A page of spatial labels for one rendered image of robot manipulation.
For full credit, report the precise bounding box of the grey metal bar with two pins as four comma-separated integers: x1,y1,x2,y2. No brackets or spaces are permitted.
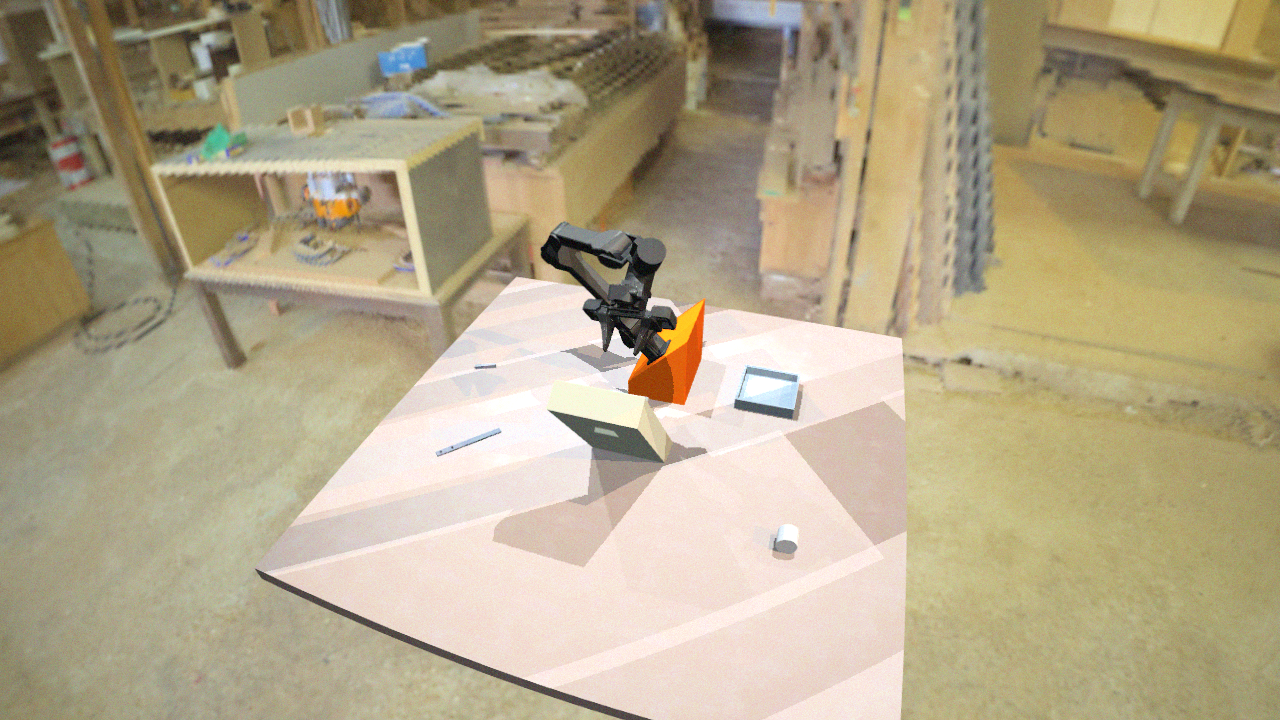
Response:
435,428,502,457

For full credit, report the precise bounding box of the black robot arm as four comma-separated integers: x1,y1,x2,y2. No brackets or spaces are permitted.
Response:
541,222,671,365

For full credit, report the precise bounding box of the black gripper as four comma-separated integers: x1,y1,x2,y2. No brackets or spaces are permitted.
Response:
582,275,677,356

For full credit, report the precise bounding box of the grey panel with square opening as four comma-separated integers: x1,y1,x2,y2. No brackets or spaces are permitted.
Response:
547,380,673,462

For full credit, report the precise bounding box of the grey cylinder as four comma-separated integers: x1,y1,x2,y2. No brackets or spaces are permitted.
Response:
774,525,799,553

